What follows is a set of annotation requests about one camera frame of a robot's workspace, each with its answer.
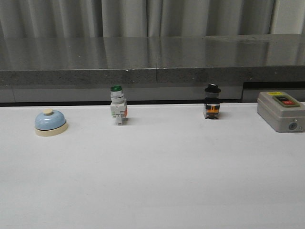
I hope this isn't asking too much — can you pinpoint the green push button switch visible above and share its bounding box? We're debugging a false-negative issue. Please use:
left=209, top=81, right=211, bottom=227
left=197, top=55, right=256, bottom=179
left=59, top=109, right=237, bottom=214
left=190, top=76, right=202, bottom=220
left=110, top=85, right=128, bottom=125

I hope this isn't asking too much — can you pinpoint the black rotary selector switch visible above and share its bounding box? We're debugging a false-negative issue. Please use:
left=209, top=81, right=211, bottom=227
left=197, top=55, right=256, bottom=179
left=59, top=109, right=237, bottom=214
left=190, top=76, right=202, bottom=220
left=203, top=83, right=221, bottom=119

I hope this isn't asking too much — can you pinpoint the grey on-off switch box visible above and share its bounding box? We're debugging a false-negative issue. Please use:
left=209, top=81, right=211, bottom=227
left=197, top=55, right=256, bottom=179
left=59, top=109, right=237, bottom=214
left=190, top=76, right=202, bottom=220
left=257, top=91, right=305, bottom=132

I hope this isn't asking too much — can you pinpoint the grey stone counter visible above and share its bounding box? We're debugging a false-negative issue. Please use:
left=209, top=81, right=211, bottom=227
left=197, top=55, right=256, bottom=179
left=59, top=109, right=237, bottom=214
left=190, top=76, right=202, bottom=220
left=0, top=34, right=305, bottom=106

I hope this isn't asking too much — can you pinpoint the grey curtain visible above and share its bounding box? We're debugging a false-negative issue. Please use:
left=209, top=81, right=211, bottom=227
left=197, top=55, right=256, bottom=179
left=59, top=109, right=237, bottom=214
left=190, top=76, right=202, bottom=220
left=0, top=0, right=305, bottom=39

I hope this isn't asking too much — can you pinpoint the blue desk bell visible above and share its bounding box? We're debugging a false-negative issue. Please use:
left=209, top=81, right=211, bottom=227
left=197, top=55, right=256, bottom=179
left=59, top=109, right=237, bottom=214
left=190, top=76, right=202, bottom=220
left=34, top=109, right=68, bottom=137

